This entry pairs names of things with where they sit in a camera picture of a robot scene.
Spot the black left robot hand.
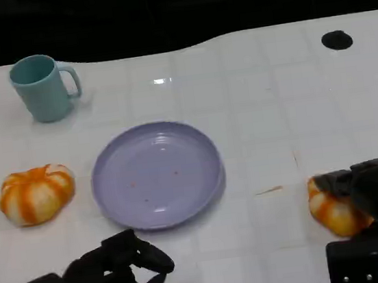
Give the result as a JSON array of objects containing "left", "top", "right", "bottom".
[{"left": 58, "top": 223, "right": 177, "bottom": 283}]

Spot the orange and white bread roll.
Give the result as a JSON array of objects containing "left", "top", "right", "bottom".
[
  {"left": 0, "top": 160, "right": 81, "bottom": 231},
  {"left": 305, "top": 169, "right": 377, "bottom": 241}
]

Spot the lilac plate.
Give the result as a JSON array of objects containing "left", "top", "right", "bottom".
[{"left": 85, "top": 114, "right": 232, "bottom": 238}]

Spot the black round table grommet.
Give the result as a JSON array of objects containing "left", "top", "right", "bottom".
[{"left": 320, "top": 29, "right": 354, "bottom": 53}]

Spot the pale green mug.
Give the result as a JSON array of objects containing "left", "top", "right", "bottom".
[{"left": 6, "top": 50, "right": 86, "bottom": 127}]

